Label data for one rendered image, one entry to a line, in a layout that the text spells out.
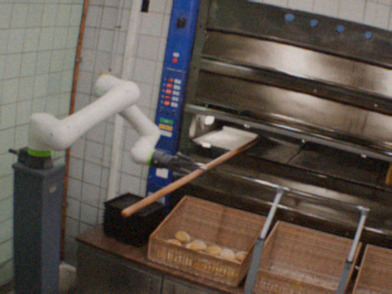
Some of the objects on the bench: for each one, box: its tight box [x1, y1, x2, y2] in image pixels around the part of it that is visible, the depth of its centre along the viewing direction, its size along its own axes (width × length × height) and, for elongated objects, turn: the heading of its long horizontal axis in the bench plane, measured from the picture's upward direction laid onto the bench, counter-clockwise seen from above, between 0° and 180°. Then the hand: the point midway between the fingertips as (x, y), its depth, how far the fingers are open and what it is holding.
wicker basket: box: [244, 221, 362, 294], centre depth 308 cm, size 49×56×28 cm
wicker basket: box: [147, 195, 268, 287], centre depth 329 cm, size 49×56×28 cm
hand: (200, 171), depth 292 cm, fingers closed on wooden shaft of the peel, 3 cm apart
